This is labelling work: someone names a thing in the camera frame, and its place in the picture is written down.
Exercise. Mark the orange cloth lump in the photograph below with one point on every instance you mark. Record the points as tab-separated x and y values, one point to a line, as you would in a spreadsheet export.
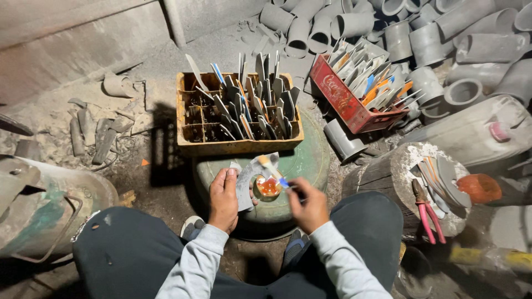
480	189

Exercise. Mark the heap of grey pipe sections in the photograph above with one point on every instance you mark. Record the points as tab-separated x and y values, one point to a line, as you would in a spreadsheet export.
424	41

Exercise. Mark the yellow tool in plastic wrap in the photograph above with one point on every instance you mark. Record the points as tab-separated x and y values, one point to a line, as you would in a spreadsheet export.
465	255

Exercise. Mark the yellow wooden divided crate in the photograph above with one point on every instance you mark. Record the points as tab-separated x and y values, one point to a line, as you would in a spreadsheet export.
237	147

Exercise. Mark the person's grey shoe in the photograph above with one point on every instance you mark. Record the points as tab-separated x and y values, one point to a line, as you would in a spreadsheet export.
294	247
192	227

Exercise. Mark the person's left hand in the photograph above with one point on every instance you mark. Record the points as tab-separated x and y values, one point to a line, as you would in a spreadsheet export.
222	203

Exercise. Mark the small bowl of orange liquid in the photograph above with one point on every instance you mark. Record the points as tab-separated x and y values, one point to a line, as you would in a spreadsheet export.
267	189

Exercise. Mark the wooden stump block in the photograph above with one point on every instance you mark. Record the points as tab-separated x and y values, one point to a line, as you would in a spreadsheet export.
374	182

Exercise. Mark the person's dark trousers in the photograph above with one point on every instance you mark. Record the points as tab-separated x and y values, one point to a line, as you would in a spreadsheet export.
124	253

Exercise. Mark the small wood scrap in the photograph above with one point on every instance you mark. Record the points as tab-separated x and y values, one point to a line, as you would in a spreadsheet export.
127	198

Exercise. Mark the group of blades in red crate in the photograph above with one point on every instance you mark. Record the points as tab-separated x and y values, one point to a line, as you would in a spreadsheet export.
365	77

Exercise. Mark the person's right fingers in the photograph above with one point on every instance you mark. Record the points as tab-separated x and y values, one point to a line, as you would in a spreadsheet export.
300	192

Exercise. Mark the stack of metal blades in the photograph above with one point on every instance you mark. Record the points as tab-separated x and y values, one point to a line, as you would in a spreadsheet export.
451	187

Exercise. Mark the dark flat metal piece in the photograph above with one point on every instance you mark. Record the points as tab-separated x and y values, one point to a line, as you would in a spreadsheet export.
14	125

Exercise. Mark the group of blades in yellow crate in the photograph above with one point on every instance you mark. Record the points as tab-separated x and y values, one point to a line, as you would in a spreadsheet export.
266	104

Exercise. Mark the black round container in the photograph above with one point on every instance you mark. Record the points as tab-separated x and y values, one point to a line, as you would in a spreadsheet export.
413	272

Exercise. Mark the grey metal blade blank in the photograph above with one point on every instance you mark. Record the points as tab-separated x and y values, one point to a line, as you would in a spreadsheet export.
245	185

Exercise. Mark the rusty metal gas cylinder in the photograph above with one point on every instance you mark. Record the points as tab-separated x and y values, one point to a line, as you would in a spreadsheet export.
45	207

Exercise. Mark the red plastic bottle crate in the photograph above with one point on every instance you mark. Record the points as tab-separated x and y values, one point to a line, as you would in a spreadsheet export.
338	97

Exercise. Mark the white dusty jerrycan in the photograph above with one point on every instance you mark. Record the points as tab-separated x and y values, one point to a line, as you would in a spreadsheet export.
461	133

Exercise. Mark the single grey pipe section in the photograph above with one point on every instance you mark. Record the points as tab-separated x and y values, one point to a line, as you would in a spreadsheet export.
343	141

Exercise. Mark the person's right grey shoe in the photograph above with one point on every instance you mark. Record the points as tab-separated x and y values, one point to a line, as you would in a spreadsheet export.
294	247

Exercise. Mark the person's left grey shoe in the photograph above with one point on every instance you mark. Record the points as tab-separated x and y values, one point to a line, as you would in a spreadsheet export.
192	227

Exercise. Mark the broken grey pipe piece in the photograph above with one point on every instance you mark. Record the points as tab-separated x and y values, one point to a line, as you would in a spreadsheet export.
116	85

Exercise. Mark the green metal drum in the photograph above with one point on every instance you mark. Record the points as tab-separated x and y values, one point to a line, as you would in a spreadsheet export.
307	162

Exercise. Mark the person's right hand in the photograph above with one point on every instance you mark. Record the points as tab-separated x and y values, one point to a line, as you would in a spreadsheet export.
309	211

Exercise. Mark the heap of dusty pipe fragments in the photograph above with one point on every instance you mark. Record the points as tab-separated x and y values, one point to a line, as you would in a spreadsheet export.
102	137

